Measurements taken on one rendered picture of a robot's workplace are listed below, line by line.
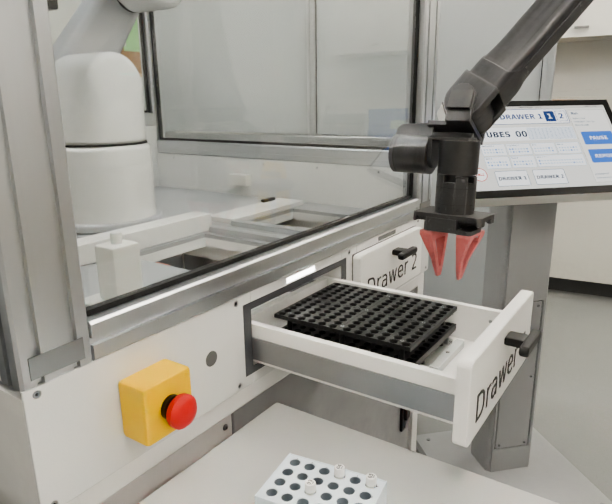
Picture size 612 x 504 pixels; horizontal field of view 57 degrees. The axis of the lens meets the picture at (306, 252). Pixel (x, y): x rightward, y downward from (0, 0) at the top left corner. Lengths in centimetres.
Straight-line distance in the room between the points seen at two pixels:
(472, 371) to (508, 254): 107
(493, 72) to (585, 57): 353
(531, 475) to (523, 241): 77
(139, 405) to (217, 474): 16
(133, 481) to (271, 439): 19
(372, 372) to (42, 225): 42
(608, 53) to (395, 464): 383
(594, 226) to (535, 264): 201
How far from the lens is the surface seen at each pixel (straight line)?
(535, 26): 89
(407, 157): 84
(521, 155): 163
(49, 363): 62
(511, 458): 204
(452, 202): 82
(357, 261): 105
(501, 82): 85
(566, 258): 381
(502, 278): 174
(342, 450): 79
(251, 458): 78
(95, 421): 68
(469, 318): 93
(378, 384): 74
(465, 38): 245
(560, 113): 179
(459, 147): 81
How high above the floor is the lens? 122
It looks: 15 degrees down
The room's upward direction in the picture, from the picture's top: 1 degrees counter-clockwise
